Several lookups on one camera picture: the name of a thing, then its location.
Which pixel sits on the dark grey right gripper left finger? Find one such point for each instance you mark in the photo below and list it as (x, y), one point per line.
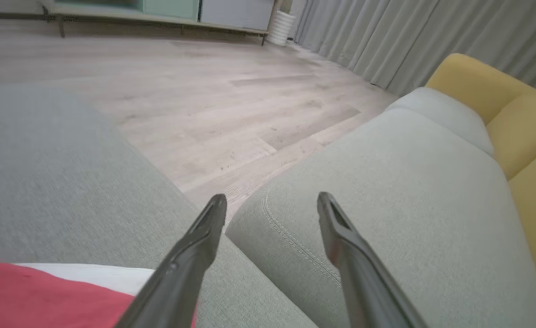
(177, 278)

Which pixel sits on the red jersey with black letters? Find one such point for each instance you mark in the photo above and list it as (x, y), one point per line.
(44, 300)

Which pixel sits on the grey and yellow sofa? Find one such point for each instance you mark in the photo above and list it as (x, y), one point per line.
(67, 182)

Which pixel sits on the yellow sofa end back cushion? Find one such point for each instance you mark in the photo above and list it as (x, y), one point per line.
(468, 82)

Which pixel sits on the short grey sofa seat cushion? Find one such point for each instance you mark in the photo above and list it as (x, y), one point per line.
(441, 114)

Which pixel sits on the narrow yellow sofa back cushion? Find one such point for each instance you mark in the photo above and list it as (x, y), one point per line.
(523, 132)

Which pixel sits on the grey low sideboard cabinet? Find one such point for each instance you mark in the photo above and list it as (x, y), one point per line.
(172, 11)

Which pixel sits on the white ribbed cylinder bin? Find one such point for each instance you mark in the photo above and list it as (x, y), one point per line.
(280, 27)

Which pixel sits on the long grey sofa seat cushion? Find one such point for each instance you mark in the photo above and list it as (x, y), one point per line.
(409, 205)

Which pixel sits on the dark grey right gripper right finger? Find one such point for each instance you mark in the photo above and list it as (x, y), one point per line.
(368, 287)

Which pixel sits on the grey pleated curtain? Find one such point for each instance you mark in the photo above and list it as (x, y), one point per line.
(409, 36)

